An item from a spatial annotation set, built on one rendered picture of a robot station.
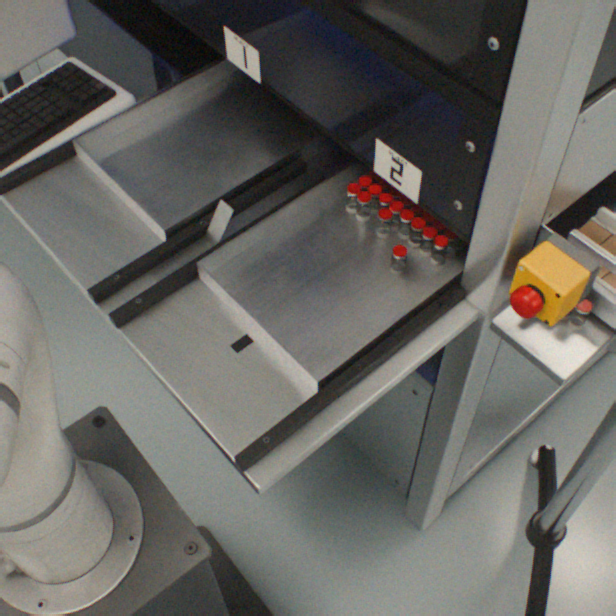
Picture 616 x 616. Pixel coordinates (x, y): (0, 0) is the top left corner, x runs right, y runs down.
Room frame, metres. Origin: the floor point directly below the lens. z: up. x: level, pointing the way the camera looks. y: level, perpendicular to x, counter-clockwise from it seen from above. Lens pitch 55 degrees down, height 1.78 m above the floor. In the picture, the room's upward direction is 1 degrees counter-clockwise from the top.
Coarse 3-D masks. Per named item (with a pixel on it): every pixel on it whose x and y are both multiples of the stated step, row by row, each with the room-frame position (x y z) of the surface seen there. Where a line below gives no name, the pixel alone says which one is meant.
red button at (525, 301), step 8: (520, 288) 0.56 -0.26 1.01; (528, 288) 0.56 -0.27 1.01; (512, 296) 0.56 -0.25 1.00; (520, 296) 0.55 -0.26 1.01; (528, 296) 0.55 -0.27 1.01; (536, 296) 0.55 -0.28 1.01; (512, 304) 0.55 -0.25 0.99; (520, 304) 0.54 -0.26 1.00; (528, 304) 0.54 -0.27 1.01; (536, 304) 0.54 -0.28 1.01; (520, 312) 0.54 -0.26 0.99; (528, 312) 0.54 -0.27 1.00; (536, 312) 0.54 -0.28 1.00
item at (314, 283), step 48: (336, 192) 0.85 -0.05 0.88; (240, 240) 0.74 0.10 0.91; (288, 240) 0.76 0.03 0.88; (336, 240) 0.76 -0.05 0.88; (384, 240) 0.75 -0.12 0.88; (240, 288) 0.67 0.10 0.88; (288, 288) 0.67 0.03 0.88; (336, 288) 0.67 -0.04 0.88; (384, 288) 0.66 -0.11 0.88; (432, 288) 0.66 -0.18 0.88; (288, 336) 0.59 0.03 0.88; (336, 336) 0.58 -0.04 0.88; (384, 336) 0.57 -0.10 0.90
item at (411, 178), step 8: (376, 144) 0.79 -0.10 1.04; (384, 144) 0.78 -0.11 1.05; (376, 152) 0.79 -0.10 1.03; (384, 152) 0.78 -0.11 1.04; (392, 152) 0.77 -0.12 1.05; (376, 160) 0.79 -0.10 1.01; (384, 160) 0.78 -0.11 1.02; (400, 160) 0.76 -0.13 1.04; (376, 168) 0.79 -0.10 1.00; (384, 168) 0.78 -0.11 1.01; (408, 168) 0.74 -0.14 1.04; (416, 168) 0.73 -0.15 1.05; (384, 176) 0.78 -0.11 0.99; (400, 176) 0.75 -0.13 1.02; (408, 176) 0.74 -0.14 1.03; (416, 176) 0.73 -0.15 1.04; (392, 184) 0.76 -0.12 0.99; (408, 184) 0.74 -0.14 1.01; (416, 184) 0.73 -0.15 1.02; (408, 192) 0.74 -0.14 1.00; (416, 192) 0.73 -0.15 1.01; (416, 200) 0.73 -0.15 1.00
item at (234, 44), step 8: (232, 32) 1.04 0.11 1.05; (232, 40) 1.04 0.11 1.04; (240, 40) 1.02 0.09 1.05; (232, 48) 1.04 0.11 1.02; (240, 48) 1.02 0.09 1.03; (248, 48) 1.01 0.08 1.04; (232, 56) 1.04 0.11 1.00; (240, 56) 1.02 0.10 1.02; (248, 56) 1.01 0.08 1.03; (256, 56) 0.99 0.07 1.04; (240, 64) 1.03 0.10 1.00; (248, 64) 1.01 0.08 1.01; (256, 64) 0.99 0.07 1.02; (248, 72) 1.01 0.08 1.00; (256, 72) 0.99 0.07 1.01; (256, 80) 1.00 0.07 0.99
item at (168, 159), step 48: (192, 96) 1.09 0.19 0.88; (240, 96) 1.09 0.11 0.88; (96, 144) 0.97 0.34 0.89; (144, 144) 0.98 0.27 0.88; (192, 144) 0.97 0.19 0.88; (240, 144) 0.97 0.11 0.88; (288, 144) 0.97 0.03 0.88; (144, 192) 0.86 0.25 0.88; (192, 192) 0.86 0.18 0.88; (240, 192) 0.84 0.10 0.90
